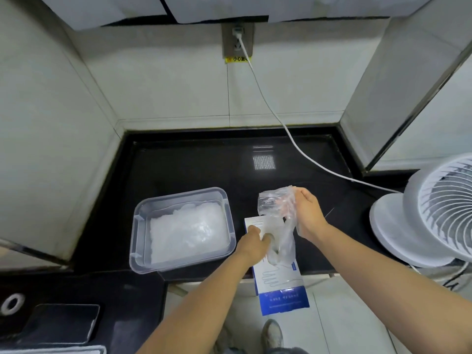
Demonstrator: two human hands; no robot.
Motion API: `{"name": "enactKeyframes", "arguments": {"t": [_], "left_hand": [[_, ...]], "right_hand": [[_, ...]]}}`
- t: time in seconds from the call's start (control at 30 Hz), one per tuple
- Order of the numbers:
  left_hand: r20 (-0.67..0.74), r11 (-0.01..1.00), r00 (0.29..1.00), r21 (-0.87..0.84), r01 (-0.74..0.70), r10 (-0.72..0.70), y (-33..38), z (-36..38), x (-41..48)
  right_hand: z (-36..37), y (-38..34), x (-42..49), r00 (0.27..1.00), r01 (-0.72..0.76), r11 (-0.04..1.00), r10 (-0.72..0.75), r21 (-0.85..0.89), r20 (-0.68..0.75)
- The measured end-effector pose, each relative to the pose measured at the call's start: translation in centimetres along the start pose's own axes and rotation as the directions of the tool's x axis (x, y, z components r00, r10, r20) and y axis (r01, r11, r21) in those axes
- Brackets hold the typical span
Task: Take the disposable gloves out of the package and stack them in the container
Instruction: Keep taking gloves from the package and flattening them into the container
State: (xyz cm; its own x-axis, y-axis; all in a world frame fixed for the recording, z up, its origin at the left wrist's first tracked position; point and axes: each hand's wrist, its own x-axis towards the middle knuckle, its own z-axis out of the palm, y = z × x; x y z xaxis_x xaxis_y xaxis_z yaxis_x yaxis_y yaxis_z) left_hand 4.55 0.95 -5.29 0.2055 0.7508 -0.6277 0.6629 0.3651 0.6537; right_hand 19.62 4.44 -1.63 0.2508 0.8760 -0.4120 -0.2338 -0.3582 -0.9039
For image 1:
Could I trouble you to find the white and blue glove box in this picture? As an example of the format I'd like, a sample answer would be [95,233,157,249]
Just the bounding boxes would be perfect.
[244,216,310,317]

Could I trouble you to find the white cloth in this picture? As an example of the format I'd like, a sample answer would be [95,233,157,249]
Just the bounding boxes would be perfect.
[0,344,107,354]

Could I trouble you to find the pile of clear plastic gloves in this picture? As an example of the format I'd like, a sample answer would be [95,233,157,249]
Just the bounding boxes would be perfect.
[148,203,231,265]

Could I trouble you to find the grey trousers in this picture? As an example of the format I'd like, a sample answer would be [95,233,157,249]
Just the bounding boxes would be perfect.
[224,346,310,354]

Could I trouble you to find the black smartphone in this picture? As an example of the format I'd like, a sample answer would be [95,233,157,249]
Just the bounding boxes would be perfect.
[18,303,101,346]

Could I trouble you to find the grey wall socket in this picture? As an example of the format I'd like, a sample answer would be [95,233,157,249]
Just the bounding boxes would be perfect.
[221,22,254,59]

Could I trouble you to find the white power cable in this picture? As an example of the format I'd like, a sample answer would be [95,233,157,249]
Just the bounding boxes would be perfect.
[236,36,403,194]

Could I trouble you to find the white ring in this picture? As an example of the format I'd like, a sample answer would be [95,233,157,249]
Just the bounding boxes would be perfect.
[0,293,26,316]

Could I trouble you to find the person's left hand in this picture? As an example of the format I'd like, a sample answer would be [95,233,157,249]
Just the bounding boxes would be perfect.
[235,225,274,268]

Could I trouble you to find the person's right hand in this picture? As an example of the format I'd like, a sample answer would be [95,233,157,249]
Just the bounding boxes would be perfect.
[292,187,329,244]

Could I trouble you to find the grey right shoe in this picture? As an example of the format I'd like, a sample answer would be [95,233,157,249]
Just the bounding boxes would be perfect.
[261,319,284,351]

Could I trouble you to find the clear plastic storage container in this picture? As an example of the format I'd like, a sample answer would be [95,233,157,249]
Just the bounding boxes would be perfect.
[129,187,237,275]

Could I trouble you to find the person's right forearm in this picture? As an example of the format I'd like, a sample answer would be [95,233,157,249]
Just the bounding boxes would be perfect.
[306,222,472,354]

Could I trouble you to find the clear disposable plastic glove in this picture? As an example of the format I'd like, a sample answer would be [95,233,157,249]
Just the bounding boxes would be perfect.
[257,186,298,266]

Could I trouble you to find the large white paper sheet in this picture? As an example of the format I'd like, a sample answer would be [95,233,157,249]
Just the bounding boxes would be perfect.
[162,0,436,25]

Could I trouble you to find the white desk fan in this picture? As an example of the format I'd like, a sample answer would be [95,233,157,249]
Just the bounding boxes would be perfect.
[369,152,472,269]

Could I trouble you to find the person's left forearm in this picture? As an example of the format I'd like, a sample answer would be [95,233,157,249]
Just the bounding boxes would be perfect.
[136,251,261,354]

